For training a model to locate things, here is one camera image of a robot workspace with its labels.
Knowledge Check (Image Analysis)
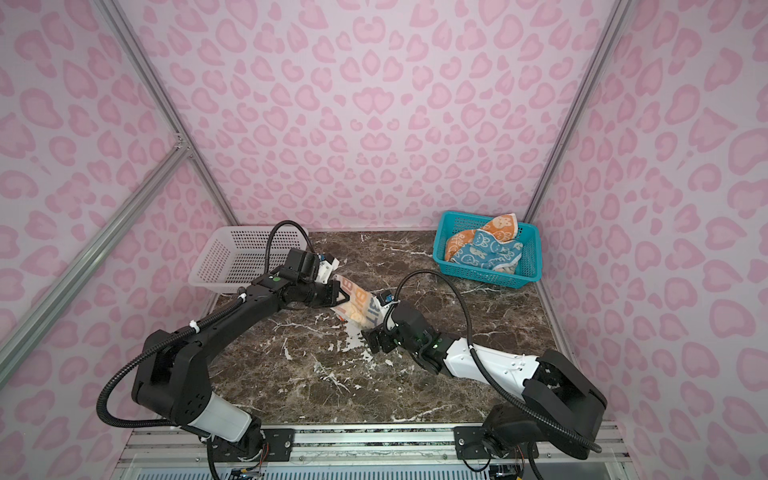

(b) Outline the cream rabbit text towel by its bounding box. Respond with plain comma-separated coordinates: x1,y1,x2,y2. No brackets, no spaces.
332,275,388,329

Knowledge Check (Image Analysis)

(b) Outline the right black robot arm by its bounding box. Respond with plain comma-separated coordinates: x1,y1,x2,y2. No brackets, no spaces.
362,302,607,460

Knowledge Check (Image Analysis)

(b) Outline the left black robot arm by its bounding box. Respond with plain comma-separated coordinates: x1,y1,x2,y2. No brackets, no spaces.
132,249,349,449

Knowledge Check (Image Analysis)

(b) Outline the white plastic basket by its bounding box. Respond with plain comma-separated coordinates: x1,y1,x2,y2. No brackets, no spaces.
188,225,310,295

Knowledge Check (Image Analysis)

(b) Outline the teal patterned towel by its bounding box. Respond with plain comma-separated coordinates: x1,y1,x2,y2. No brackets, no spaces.
449,230,523,274

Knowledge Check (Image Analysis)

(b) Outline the teal plastic basket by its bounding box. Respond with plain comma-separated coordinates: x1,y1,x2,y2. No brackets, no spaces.
432,211,542,289

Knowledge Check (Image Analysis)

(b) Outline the orange patterned towel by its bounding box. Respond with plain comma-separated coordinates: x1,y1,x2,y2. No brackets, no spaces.
444,213,519,261

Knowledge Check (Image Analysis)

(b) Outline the left diagonal aluminium strut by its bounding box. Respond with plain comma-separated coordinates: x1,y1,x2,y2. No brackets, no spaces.
1,141,189,385

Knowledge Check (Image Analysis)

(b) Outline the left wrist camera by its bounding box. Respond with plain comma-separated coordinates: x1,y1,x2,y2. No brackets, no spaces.
315,255,339,284

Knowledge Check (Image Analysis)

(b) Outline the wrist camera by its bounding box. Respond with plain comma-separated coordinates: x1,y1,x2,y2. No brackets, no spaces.
315,255,339,284
376,290,395,308

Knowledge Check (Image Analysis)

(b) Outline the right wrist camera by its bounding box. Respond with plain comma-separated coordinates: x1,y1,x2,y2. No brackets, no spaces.
376,290,395,308

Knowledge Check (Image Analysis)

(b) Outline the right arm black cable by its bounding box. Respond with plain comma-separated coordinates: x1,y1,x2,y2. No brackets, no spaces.
382,269,604,455

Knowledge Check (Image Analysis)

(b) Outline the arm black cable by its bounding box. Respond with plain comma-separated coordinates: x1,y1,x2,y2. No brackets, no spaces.
382,269,604,455
95,220,316,430

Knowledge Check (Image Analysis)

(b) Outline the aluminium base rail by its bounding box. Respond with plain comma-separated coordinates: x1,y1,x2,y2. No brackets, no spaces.
110,422,640,480

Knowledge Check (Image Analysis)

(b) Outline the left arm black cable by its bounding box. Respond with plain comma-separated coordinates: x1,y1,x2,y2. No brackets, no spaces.
95,220,316,430

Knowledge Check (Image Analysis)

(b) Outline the right corner aluminium post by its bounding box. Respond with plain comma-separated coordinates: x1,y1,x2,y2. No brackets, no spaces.
524,0,637,223

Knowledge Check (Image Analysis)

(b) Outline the corner aluminium post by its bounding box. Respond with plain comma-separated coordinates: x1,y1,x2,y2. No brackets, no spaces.
524,0,637,223
94,0,240,226

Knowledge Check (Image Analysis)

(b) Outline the left corner aluminium post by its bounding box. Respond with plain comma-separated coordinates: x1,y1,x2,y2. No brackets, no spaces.
94,0,240,226

